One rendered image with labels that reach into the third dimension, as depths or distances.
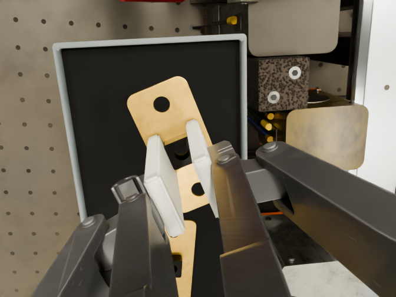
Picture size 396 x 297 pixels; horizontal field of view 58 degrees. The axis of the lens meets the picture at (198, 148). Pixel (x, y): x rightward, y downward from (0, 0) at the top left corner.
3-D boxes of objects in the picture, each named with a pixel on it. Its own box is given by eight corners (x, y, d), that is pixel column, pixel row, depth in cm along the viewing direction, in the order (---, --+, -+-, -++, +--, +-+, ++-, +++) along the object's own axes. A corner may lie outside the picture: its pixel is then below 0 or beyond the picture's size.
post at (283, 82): (232, 71, 73) (308, 109, 35) (208, 72, 73) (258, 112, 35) (231, 45, 71) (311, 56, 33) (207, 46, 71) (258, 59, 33)
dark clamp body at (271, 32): (248, 45, 72) (336, 55, 36) (190, 48, 71) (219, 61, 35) (248, 6, 70) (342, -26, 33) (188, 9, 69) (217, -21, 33)
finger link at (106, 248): (165, 247, 14) (95, 276, 14) (163, 194, 19) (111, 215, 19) (149, 216, 14) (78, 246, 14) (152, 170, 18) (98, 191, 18)
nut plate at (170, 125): (231, 191, 24) (234, 200, 23) (178, 213, 24) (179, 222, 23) (182, 72, 21) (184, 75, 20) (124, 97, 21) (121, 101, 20)
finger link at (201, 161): (191, 162, 15) (208, 155, 15) (184, 122, 21) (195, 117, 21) (217, 221, 16) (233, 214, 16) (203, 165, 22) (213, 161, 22)
